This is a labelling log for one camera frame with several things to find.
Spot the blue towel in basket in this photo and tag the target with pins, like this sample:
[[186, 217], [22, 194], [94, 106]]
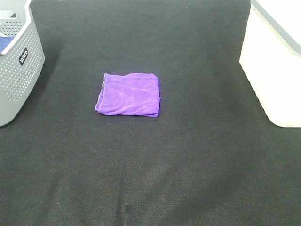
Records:
[[4, 41]]

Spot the black table cloth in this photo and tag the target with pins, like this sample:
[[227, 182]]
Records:
[[210, 158]]

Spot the grey perforated laundry basket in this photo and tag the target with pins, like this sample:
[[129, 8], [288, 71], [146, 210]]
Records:
[[21, 61]]

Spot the folded purple towel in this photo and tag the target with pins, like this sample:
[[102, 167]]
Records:
[[131, 94]]

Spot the white plastic storage basket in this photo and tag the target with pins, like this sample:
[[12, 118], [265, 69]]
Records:
[[271, 58]]

